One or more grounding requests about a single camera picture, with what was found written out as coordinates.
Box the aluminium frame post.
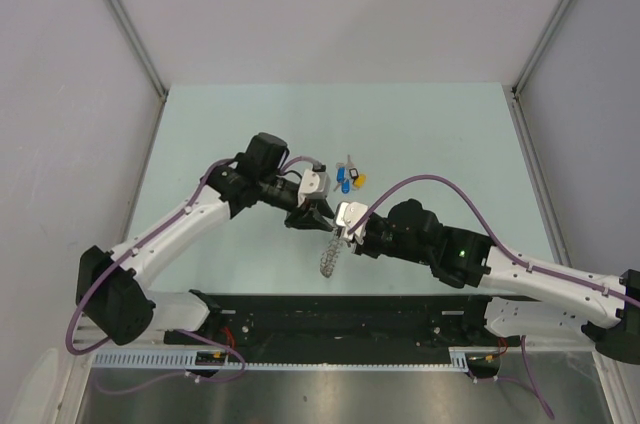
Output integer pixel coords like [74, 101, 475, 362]
[512, 0, 609, 95]
[103, 0, 168, 102]

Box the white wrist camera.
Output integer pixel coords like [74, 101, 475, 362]
[334, 201, 369, 244]
[297, 165, 331, 207]

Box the yellow key tag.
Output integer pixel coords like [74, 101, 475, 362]
[353, 174, 367, 189]

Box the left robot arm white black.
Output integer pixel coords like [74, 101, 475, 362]
[66, 132, 334, 353]

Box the silver key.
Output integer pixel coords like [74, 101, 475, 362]
[334, 154, 355, 193]

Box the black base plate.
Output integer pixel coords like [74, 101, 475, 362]
[164, 294, 520, 365]

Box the white slotted cable duct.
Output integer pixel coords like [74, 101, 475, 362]
[92, 349, 469, 373]

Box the upper blue key tag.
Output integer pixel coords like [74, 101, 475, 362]
[337, 166, 348, 184]

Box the metal disc with keyrings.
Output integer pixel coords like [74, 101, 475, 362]
[319, 236, 344, 278]

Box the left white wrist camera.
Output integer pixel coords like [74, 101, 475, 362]
[297, 165, 331, 207]

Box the right aluminium frame post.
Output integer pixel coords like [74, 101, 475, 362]
[512, 0, 609, 95]

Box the left aluminium frame post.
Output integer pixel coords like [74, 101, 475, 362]
[103, 0, 168, 102]

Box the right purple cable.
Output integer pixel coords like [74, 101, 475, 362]
[347, 174, 640, 420]

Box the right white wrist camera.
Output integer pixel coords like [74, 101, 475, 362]
[334, 201, 369, 244]

